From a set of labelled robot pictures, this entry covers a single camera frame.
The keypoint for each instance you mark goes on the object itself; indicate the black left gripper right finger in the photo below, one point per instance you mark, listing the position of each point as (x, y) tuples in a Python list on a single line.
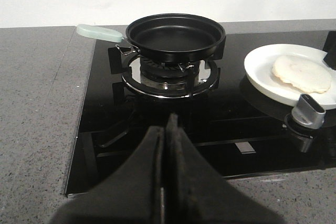
[(197, 193)]

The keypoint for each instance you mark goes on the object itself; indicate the silver stove knob near pan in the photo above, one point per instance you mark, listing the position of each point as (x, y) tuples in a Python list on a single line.
[(308, 112)]

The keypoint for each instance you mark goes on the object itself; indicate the black frying pan green handle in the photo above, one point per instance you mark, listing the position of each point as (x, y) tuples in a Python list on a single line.
[(167, 38)]

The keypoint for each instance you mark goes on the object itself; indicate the black gas burner without pan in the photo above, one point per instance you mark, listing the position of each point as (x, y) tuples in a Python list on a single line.
[(330, 48)]

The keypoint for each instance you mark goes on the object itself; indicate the black glass cooktop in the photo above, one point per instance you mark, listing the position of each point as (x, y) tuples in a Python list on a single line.
[(238, 130)]

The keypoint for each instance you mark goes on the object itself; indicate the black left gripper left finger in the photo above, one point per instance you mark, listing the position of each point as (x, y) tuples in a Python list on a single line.
[(132, 194)]

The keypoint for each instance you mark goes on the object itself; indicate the fried egg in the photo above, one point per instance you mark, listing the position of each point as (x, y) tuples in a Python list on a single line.
[(303, 74)]

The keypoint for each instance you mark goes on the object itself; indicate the white plate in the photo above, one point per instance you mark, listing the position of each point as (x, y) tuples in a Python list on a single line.
[(258, 66)]

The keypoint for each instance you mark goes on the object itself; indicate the black gas burner under pan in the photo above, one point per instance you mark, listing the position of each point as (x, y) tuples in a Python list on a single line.
[(164, 81)]

